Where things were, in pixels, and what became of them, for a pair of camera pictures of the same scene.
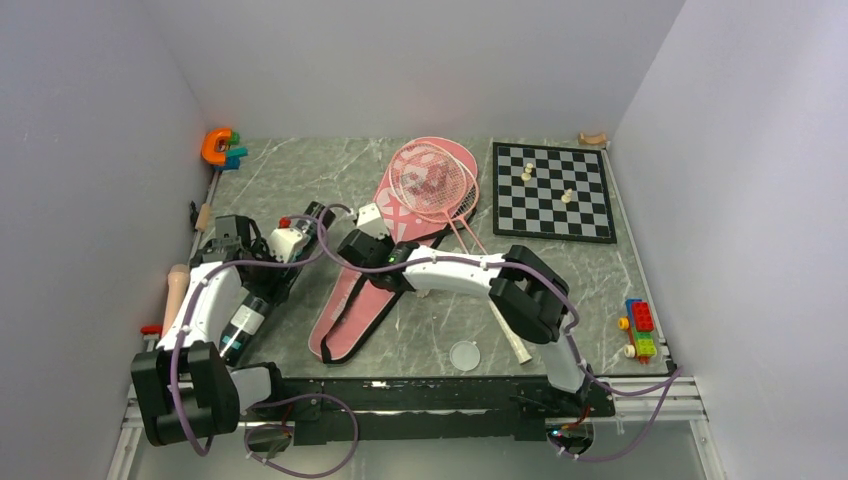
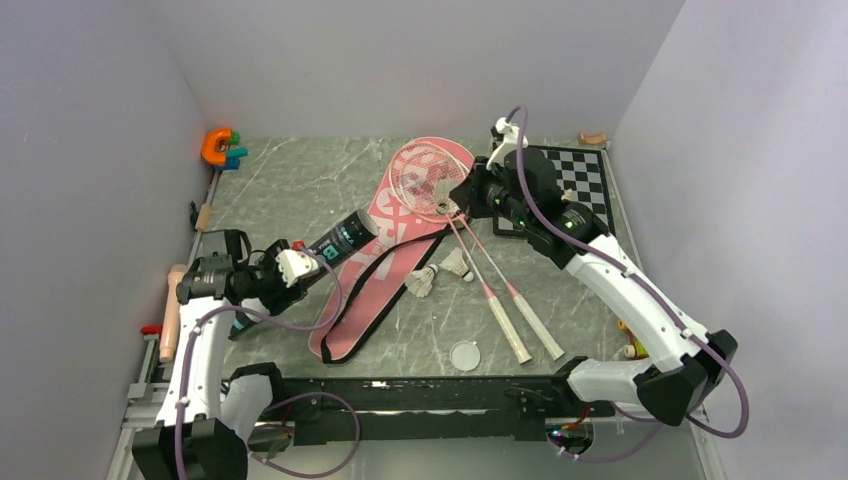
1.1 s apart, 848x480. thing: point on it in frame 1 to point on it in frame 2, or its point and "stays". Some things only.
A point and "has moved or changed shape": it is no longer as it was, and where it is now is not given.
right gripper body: [372, 278] to [501, 203]
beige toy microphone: [178, 280] stays
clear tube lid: [465, 355] stays
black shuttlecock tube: [255, 308] has moved or changed shape
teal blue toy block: [232, 157] stays
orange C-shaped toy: [210, 154] stays
